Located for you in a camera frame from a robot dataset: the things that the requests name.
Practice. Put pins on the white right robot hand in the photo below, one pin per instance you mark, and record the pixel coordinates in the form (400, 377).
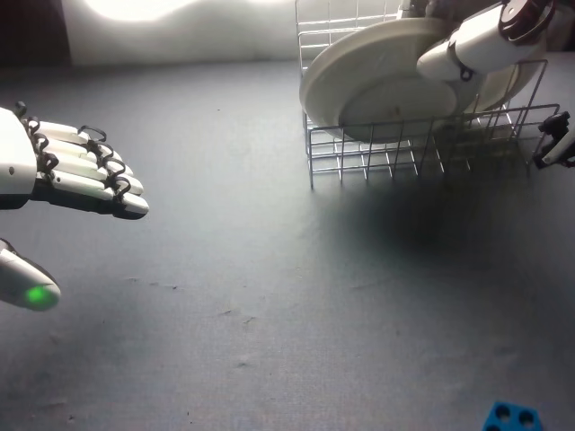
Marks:
(18, 161)

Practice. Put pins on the white plate with dark rim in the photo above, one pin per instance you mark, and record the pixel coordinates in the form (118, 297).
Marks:
(368, 81)
(512, 87)

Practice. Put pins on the white backdrop sheet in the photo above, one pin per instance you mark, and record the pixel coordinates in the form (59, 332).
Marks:
(179, 31)

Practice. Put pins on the grey table cloth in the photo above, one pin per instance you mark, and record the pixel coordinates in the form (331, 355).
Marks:
(269, 314)

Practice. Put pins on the blue pentagon block with holes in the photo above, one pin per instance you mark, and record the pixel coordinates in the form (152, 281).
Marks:
(490, 422)

